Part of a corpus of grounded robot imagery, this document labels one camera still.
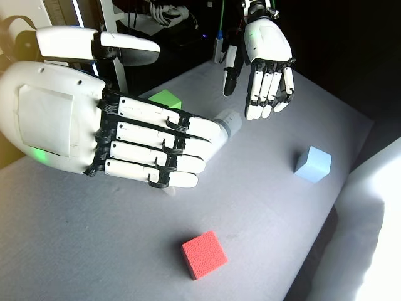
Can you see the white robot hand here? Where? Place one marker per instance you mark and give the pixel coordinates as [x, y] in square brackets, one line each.
[266, 40]
[47, 119]

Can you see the large translucent plastic syringe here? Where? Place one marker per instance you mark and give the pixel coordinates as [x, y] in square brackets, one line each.
[230, 123]

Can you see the spare white robot hand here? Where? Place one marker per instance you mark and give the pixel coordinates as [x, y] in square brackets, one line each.
[166, 11]

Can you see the grey connector box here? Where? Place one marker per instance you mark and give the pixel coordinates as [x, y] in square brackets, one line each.
[219, 47]

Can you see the green foam cube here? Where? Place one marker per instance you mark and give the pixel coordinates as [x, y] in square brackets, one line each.
[164, 98]

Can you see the blue foam cube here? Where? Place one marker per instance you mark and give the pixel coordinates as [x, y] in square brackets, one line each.
[314, 164]

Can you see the grey table cloth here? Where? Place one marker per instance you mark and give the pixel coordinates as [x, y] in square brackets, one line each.
[125, 235]

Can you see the white backdrop sheet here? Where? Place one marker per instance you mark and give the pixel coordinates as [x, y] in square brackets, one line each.
[369, 219]

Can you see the red foam cube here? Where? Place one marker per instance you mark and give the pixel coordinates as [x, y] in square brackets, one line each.
[203, 254]

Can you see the white metal frame post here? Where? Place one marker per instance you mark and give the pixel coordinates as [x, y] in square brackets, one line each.
[108, 15]

